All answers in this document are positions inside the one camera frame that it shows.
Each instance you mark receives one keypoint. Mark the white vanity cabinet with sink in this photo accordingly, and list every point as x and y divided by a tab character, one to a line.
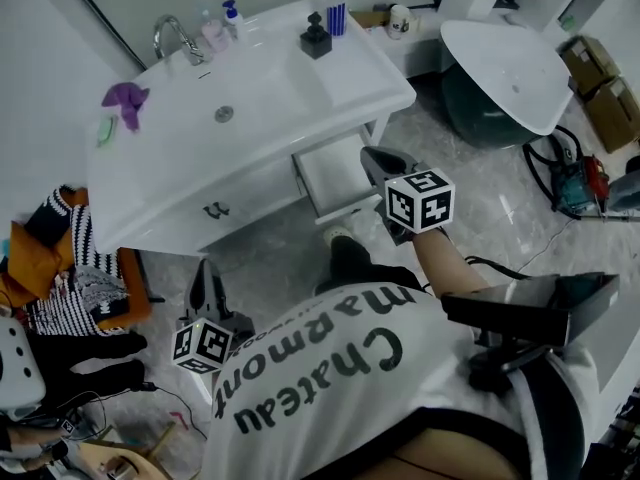
200	168

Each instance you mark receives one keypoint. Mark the white drawer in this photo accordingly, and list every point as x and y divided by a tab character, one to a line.
332	178

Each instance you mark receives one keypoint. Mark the brown cardboard box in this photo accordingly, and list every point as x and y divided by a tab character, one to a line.
615	118
590	65

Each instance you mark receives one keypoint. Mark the green soap dish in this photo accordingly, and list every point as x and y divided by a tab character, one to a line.
107	130

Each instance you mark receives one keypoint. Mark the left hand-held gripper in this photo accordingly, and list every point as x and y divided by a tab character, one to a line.
202	345

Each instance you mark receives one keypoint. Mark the white mug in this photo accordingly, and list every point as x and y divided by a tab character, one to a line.
402	22

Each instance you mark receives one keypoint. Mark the small black bottle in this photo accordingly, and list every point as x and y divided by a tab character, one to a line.
316	43

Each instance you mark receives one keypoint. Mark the black white striped knit garment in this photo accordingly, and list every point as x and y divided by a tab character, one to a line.
82	238

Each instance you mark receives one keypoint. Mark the person's white printed t-shirt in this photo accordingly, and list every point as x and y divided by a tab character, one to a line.
325	408

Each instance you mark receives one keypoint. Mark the metal cup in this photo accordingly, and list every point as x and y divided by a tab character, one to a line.
122	468

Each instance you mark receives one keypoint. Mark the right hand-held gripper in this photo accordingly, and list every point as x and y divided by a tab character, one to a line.
420	200

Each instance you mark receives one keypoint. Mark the teal power tool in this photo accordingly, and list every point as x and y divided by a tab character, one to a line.
535	168

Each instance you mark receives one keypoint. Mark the grey metal wand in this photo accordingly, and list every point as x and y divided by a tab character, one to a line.
610	216

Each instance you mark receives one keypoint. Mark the blue striped spray bottle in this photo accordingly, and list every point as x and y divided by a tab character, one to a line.
336	15

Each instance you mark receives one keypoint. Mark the small brown box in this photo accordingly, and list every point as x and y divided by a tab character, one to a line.
372	16

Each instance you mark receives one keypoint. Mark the purple cloth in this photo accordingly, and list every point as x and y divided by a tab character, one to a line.
125	100

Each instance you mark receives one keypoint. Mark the white low side shelf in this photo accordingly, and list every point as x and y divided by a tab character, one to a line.
425	53

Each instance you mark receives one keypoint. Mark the white and dark green bathtub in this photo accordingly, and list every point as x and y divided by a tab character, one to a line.
505	73

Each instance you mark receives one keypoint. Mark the wooden stool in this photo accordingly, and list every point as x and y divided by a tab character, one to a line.
115	460

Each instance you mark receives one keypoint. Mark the chrome faucet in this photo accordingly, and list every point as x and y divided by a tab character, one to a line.
167	25

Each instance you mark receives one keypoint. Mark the black chest-mounted device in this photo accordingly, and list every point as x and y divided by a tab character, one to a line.
530	308

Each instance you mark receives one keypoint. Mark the person's black trouser leg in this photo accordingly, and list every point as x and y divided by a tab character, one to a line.
355	263

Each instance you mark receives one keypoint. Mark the person's neck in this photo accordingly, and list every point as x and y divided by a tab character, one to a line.
455	460

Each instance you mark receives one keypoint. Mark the person's right forearm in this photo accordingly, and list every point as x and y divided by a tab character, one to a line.
445	263

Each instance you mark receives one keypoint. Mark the white bottle with blue pump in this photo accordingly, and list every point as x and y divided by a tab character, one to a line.
234	23

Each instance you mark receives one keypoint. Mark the person's white clog shoe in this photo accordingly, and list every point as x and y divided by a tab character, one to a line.
336	233

